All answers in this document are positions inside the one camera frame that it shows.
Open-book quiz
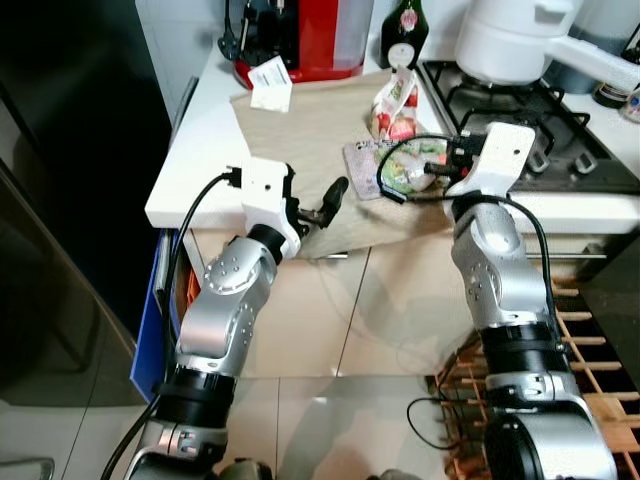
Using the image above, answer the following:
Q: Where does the beige cloth mat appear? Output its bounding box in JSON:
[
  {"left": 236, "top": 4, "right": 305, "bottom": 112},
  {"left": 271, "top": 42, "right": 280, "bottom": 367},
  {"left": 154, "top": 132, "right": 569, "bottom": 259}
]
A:
[{"left": 231, "top": 69, "right": 453, "bottom": 260}]

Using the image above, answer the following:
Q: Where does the white pot with handle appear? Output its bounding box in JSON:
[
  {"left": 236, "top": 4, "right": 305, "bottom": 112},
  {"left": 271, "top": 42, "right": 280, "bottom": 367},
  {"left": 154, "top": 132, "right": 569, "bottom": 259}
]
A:
[{"left": 454, "top": 0, "right": 640, "bottom": 94}]

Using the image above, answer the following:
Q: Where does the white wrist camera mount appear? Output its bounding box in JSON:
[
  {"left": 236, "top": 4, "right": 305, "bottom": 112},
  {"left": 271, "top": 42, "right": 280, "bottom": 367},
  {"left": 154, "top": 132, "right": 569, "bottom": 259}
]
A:
[
  {"left": 238, "top": 156, "right": 303, "bottom": 263},
  {"left": 443, "top": 121, "right": 537, "bottom": 199}
]

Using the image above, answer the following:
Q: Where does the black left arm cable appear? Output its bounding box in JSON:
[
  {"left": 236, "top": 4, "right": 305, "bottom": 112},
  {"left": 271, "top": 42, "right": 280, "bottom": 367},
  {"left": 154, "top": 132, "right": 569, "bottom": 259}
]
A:
[{"left": 100, "top": 167, "right": 246, "bottom": 480}]

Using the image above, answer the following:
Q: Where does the red kitchen appliance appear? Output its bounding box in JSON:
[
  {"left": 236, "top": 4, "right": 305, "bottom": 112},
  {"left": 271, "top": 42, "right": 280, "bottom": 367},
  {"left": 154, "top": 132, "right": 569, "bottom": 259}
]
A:
[{"left": 232, "top": 0, "right": 377, "bottom": 90}]

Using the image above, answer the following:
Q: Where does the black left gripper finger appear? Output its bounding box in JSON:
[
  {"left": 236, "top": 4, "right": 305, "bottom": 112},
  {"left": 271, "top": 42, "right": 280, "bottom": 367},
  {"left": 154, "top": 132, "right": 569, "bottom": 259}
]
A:
[{"left": 316, "top": 176, "right": 352, "bottom": 229}]

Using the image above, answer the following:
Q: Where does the black round lid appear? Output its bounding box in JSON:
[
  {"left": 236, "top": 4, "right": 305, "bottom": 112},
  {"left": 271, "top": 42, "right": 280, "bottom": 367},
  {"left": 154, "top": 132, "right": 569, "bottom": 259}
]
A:
[{"left": 593, "top": 80, "right": 631, "bottom": 109}]

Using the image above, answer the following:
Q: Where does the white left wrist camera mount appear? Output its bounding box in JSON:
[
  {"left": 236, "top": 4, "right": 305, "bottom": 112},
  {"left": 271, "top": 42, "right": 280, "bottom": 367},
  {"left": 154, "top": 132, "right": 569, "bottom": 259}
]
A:
[{"left": 238, "top": 156, "right": 303, "bottom": 263}]

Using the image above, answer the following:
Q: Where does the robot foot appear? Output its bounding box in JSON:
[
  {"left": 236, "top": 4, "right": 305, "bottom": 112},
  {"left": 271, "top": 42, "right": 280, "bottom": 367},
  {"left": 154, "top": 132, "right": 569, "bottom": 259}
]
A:
[
  {"left": 218, "top": 457, "right": 278, "bottom": 480},
  {"left": 363, "top": 467, "right": 423, "bottom": 480}
]

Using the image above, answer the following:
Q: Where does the wooden wine rack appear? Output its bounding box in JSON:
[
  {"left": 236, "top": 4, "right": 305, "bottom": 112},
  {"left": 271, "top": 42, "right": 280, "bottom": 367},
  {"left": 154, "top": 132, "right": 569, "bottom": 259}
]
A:
[{"left": 435, "top": 270, "right": 640, "bottom": 480}]

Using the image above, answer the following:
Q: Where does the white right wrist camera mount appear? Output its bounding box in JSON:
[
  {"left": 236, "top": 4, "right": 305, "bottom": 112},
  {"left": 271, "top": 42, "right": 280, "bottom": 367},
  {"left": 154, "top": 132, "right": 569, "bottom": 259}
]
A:
[{"left": 443, "top": 121, "right": 537, "bottom": 199}]

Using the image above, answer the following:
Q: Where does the black power cord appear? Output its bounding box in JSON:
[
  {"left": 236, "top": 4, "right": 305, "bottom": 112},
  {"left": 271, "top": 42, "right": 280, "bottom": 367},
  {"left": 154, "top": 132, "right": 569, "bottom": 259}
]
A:
[{"left": 404, "top": 393, "right": 473, "bottom": 453}]

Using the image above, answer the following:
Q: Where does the clear printed food bag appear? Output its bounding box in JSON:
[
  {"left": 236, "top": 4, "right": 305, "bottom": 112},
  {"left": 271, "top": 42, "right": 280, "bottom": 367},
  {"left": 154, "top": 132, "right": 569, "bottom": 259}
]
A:
[{"left": 342, "top": 137, "right": 453, "bottom": 200}]

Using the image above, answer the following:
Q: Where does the red white strawberry pouch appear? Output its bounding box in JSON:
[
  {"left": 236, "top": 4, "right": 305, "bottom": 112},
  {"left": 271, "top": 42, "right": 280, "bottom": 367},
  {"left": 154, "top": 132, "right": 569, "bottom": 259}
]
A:
[{"left": 369, "top": 67, "right": 420, "bottom": 142}]

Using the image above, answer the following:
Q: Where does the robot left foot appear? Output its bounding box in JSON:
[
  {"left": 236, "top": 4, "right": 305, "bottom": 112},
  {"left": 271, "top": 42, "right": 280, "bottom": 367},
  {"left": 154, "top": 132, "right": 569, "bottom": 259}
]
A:
[{"left": 218, "top": 457, "right": 278, "bottom": 480}]

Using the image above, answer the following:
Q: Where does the dark green bottle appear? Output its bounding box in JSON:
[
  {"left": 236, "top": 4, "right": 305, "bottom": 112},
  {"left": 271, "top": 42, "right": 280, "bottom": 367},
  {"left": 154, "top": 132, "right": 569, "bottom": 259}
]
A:
[{"left": 379, "top": 0, "right": 430, "bottom": 70}]

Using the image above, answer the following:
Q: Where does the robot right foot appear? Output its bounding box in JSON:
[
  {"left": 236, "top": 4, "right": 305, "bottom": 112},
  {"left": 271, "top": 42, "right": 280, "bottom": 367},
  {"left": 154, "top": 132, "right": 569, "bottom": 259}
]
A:
[{"left": 363, "top": 467, "right": 423, "bottom": 480}]

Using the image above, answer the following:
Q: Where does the white paper card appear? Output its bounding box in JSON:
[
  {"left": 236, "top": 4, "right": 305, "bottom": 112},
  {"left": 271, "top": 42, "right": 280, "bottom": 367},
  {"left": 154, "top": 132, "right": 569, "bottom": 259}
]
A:
[{"left": 247, "top": 56, "right": 294, "bottom": 112}]

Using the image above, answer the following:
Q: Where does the black gas hob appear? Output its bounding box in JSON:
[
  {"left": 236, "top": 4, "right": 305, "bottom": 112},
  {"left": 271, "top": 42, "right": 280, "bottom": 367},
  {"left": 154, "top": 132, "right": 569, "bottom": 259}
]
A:
[{"left": 418, "top": 60, "right": 640, "bottom": 195}]

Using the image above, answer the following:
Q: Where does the black glossy cabinet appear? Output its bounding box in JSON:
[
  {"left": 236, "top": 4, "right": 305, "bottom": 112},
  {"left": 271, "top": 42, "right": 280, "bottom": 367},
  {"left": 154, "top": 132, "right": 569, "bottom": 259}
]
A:
[{"left": 0, "top": 0, "right": 173, "bottom": 403}]

